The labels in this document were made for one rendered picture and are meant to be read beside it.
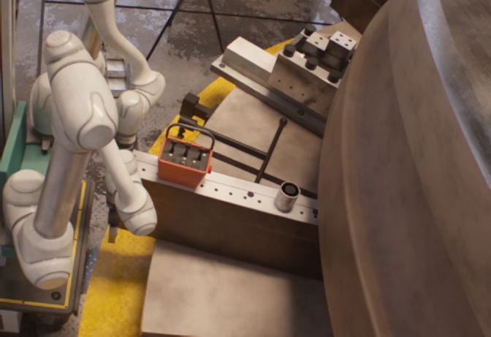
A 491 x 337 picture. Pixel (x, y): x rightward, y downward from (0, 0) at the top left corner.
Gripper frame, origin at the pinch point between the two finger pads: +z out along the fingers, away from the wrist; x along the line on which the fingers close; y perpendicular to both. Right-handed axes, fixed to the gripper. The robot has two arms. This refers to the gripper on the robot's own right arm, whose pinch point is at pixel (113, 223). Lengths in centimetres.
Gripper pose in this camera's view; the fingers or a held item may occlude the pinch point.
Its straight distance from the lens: 225.5
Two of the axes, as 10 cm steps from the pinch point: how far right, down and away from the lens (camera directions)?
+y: -9.6, -1.4, -2.3
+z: -2.6, 6.7, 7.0
